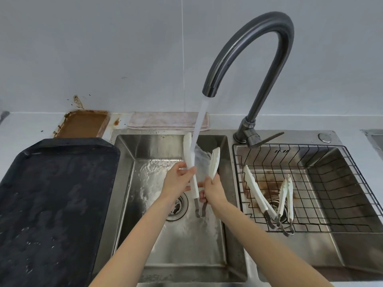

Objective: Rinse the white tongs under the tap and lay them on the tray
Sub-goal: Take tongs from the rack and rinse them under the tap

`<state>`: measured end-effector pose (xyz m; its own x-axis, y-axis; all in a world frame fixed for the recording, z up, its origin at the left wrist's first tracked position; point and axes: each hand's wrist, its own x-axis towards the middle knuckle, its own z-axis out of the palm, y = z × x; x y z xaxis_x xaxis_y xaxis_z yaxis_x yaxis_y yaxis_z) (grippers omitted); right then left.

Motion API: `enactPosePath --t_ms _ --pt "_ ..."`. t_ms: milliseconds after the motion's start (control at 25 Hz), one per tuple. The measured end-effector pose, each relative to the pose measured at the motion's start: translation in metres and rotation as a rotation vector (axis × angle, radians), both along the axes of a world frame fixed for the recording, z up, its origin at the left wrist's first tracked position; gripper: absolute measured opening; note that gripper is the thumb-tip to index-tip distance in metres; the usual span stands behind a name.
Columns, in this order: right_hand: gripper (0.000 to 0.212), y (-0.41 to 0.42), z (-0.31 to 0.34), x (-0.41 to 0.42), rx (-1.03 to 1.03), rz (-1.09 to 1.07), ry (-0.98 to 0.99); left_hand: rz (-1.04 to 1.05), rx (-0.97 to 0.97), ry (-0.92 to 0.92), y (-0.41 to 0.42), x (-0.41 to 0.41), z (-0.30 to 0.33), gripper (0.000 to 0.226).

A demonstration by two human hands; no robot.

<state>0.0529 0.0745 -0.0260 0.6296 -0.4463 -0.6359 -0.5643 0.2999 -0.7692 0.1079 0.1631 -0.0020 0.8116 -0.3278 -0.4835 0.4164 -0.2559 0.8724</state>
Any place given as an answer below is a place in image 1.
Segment person's left hand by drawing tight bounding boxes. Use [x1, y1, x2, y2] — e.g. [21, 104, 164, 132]
[162, 162, 198, 204]

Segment round metal drain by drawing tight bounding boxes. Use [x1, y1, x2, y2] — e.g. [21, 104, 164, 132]
[265, 198, 288, 220]

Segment round metal sink strainer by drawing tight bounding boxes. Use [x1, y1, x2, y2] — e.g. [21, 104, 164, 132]
[165, 194, 189, 222]

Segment brown dirty baking tray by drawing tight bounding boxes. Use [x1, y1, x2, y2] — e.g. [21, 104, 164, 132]
[53, 109, 110, 139]

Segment stainless steel double sink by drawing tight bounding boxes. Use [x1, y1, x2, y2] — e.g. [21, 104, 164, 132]
[92, 128, 383, 287]

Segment black wire drying basket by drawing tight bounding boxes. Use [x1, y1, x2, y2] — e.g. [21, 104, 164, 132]
[233, 143, 383, 234]

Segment person's left forearm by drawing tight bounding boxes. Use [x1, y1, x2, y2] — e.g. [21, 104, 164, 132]
[85, 190, 181, 287]

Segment white plastic tongs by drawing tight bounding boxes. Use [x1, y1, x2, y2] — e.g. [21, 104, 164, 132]
[183, 132, 221, 219]
[282, 174, 296, 237]
[243, 165, 288, 229]

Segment folded pinkish white cloth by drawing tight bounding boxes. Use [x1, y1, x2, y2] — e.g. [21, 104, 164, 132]
[127, 112, 210, 131]

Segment person's right hand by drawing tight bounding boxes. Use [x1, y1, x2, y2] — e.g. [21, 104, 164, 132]
[197, 174, 228, 207]

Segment large black baking tray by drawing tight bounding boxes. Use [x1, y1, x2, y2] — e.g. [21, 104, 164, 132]
[0, 138, 121, 287]

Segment grey metal tray edge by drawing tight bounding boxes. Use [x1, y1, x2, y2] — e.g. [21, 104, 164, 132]
[360, 129, 383, 161]

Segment dark grey curved faucet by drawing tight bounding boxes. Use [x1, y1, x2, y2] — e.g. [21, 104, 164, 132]
[202, 11, 295, 148]

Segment person's right forearm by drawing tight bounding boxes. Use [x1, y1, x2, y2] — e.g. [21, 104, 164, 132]
[209, 197, 335, 287]

